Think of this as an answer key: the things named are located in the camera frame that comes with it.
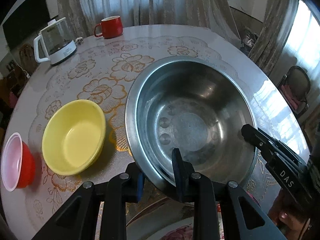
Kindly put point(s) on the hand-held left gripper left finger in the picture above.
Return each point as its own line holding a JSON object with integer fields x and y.
{"x": 140, "y": 187}

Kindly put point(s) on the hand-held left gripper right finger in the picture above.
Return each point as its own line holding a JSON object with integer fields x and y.
{"x": 177, "y": 172}

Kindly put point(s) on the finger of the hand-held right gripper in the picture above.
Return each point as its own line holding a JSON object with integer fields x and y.
{"x": 257, "y": 140}

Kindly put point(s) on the white plate flower print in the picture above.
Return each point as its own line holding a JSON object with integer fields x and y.
{"x": 175, "y": 232}

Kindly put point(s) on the stainless steel bowl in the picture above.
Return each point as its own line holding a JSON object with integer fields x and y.
{"x": 195, "y": 100}

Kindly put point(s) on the yellow plastic bowl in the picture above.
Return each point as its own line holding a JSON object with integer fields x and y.
{"x": 75, "y": 140}

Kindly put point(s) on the red plastic bowl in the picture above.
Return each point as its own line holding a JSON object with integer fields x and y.
{"x": 25, "y": 165}

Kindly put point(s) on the person's right hand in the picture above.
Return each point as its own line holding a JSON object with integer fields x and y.
{"x": 292, "y": 212}

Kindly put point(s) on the dark armchair pink cushion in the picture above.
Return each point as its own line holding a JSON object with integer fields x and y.
{"x": 297, "y": 90}

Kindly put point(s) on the dark clutter pile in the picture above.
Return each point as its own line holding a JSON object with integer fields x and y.
{"x": 251, "y": 41}

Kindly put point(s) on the beige side curtain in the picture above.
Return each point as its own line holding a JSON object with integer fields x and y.
{"x": 272, "y": 30}

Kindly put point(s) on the white power plug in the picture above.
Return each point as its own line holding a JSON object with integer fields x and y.
{"x": 80, "y": 41}

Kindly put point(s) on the red mug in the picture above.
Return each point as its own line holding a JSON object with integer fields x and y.
{"x": 111, "y": 27}

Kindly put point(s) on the white glass electric kettle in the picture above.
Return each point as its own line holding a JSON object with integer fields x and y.
{"x": 57, "y": 42}

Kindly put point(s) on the carved wooden chair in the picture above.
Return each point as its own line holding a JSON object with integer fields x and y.
{"x": 27, "y": 57}

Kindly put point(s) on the sheer beige window curtain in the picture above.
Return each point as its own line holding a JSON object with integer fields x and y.
{"x": 150, "y": 2}

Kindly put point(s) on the black wall television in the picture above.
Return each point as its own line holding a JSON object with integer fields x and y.
{"x": 25, "y": 22}

